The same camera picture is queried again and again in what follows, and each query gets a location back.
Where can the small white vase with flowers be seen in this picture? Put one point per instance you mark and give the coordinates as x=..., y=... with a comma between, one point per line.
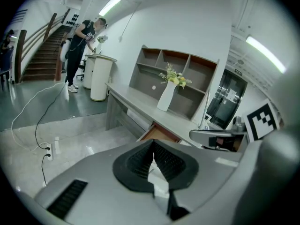
x=101, y=42

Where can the brown wooden drawer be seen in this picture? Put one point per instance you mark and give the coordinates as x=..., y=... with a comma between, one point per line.
x=159, y=133

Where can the wide white cylindrical pedestal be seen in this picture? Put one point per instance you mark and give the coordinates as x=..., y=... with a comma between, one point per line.
x=102, y=78

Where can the wooden staircase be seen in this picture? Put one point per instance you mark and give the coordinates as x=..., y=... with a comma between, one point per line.
x=44, y=53

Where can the ceiling tube light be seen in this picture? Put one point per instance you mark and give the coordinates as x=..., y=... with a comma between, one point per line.
x=110, y=5
x=266, y=54

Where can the grey shelf hutch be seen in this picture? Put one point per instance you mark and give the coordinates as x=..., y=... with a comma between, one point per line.
x=199, y=78

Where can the narrow white cylindrical pedestal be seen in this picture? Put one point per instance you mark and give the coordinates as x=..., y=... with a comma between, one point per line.
x=87, y=74

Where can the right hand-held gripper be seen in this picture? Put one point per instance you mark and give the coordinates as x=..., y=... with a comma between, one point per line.
x=261, y=123

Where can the yellow flower bouquet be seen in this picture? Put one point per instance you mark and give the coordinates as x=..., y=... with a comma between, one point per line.
x=177, y=77

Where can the black office chair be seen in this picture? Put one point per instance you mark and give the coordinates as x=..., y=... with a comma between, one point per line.
x=81, y=70

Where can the black double door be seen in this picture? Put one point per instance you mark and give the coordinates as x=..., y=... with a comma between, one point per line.
x=228, y=99

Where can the grey wooden desk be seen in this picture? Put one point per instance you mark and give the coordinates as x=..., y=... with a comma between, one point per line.
x=140, y=99

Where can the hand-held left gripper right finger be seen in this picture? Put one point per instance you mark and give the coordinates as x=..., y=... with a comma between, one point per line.
x=201, y=170

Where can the tall white vase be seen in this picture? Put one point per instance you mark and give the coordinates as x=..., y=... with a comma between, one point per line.
x=167, y=97

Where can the white power strip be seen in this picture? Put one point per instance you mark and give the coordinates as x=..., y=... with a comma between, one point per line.
x=50, y=150

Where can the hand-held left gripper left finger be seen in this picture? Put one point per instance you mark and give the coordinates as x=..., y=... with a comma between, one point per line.
x=98, y=184

